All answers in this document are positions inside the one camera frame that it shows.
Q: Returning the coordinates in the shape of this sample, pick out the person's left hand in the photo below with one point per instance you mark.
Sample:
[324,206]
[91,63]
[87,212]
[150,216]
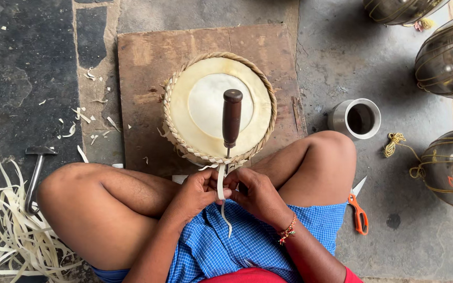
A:
[195,192]

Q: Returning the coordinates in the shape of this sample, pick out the metal hammer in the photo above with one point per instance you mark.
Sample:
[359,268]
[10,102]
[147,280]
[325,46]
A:
[35,177]

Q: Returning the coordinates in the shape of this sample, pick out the brown wooden board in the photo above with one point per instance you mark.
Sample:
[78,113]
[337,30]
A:
[151,98]

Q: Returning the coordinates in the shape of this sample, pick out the red beaded wrist thread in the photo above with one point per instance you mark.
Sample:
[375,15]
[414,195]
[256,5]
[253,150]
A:
[288,230]

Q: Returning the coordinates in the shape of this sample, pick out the steel cup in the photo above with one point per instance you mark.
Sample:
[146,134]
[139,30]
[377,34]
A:
[355,118]

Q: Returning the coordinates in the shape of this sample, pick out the pile of white rawhide strips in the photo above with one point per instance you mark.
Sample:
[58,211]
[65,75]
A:
[10,228]

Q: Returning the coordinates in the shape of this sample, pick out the scattered white rawhide scraps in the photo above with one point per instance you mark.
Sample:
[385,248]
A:
[85,114]

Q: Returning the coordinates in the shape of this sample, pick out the person's right hand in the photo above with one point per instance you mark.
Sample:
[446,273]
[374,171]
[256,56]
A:
[258,194]

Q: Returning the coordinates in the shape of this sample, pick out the drum head with braided rim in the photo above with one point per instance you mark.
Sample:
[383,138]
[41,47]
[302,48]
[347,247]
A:
[218,108]

